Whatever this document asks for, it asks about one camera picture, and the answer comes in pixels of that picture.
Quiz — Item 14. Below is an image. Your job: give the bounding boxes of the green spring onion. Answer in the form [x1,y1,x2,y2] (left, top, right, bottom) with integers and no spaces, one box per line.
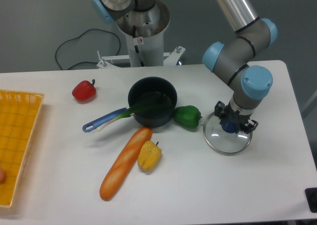
[92,91,175,131]

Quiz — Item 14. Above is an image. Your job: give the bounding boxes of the black cable on floor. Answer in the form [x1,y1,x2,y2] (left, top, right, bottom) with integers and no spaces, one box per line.
[54,28,121,71]

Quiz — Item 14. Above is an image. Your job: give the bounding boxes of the glass pot lid blue knob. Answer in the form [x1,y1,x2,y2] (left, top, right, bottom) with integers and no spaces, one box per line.
[203,112,253,156]

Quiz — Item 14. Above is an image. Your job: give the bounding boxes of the orange baguette bread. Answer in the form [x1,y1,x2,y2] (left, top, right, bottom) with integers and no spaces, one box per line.
[99,127,153,201]

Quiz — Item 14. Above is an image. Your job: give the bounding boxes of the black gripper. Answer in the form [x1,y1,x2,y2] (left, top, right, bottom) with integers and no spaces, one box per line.
[214,101,258,134]

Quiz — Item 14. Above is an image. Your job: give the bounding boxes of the green bell pepper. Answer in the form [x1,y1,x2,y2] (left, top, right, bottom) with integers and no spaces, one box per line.
[173,105,202,129]

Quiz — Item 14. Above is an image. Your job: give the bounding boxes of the dark blue saucepan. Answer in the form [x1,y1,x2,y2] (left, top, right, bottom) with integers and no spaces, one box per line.
[82,76,178,132]

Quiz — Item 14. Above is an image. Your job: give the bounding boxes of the black device at table corner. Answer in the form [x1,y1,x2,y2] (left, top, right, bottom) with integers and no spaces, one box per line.
[305,187,317,213]

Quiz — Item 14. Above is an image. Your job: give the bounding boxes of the yellow bell pepper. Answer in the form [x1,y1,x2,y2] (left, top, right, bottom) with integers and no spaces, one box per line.
[137,141,161,172]

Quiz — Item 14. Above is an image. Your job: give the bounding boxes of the yellow woven basket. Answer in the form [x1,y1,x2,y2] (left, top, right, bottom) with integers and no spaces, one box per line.
[0,90,45,208]

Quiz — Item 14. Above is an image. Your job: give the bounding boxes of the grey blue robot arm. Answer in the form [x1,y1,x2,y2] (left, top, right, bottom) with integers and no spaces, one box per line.
[91,0,277,134]

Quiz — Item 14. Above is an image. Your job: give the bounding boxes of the red bell pepper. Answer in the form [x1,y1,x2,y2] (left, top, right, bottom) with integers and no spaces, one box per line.
[72,79,97,103]

